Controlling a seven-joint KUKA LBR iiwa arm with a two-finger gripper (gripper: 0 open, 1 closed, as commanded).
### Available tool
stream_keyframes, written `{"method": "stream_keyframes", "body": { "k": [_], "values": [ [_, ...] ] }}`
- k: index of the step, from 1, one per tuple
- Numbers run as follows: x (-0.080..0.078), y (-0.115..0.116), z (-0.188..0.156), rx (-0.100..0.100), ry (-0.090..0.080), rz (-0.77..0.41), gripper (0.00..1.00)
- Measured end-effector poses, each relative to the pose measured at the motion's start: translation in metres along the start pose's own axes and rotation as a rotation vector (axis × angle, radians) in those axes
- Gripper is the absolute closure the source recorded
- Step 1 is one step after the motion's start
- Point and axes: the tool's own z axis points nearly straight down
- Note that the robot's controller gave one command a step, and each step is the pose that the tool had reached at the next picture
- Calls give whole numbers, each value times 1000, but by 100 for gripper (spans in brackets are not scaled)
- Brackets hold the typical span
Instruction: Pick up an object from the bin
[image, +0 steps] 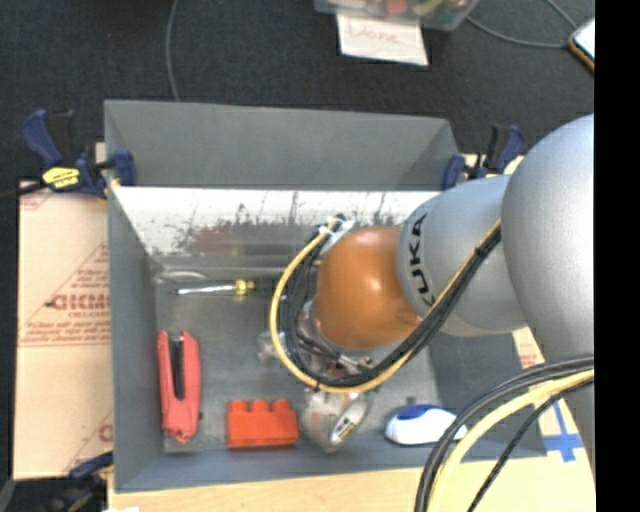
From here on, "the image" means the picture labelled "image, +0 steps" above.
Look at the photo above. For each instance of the silver rod with brass tip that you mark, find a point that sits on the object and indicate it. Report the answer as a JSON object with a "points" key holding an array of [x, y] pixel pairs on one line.
{"points": [[210, 289]]}

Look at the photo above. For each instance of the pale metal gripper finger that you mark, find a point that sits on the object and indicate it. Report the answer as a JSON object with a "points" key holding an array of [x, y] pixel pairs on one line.
{"points": [[269, 356], [268, 339]]}

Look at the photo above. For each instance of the orange toy brick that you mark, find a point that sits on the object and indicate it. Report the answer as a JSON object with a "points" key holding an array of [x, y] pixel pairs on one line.
{"points": [[260, 425]]}

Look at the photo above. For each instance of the grey metal bin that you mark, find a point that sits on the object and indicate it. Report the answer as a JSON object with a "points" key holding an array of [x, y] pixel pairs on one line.
{"points": [[260, 150]]}

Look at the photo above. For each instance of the white and blue computer mouse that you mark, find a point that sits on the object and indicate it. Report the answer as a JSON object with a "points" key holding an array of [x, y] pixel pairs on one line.
{"points": [[420, 427]]}

